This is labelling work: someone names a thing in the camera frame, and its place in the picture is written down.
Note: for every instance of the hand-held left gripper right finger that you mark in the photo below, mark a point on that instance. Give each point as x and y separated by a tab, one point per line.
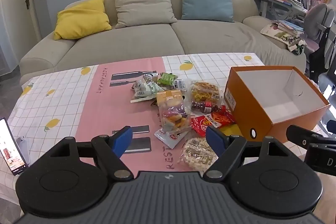
215	140

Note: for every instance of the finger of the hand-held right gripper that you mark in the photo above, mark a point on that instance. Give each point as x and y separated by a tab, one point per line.
302	137

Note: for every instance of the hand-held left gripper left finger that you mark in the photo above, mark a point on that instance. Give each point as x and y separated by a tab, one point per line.
122	141

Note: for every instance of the red snack packet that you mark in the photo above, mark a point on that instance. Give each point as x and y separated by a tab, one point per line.
207	124

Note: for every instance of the rice puff cake packet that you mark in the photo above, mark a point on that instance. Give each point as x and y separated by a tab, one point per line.
195	153

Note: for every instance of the orange cardboard box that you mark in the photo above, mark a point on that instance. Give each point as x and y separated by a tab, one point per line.
246	108

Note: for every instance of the yellow waffle packet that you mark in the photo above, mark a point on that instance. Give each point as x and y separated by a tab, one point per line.
204	91

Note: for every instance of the green raisin packet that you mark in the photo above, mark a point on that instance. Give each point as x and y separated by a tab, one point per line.
166	79

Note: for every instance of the yellow snack packet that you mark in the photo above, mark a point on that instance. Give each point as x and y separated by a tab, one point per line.
231	132

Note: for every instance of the white sachet red label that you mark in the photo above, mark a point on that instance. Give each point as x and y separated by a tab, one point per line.
170	138

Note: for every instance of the black snack packet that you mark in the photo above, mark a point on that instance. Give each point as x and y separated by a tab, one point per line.
154	103

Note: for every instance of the clear candy bag orange header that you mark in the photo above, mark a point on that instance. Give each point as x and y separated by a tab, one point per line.
172	113

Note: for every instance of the pink white checked tablecloth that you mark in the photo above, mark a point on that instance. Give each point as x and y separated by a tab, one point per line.
65	98

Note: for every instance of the white phone stand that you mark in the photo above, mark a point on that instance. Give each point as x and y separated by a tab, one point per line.
25	148

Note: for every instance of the beige sofa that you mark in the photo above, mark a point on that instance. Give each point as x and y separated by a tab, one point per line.
126	43

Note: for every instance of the stack of magazines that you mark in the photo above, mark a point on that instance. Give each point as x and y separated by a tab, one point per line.
286	39

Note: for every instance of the stack of books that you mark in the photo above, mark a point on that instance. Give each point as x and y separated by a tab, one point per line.
290	27

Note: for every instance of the smartphone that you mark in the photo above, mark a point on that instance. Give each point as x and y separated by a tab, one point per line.
10	150

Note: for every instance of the grey office chair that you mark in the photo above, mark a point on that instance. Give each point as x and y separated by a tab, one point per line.
315	19

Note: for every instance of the yellow pillow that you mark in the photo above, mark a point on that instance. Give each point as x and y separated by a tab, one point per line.
81	19

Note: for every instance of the cluttered desk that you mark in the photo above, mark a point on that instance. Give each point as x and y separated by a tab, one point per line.
283	6

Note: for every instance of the beige pillow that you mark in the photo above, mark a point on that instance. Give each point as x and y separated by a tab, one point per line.
144	6

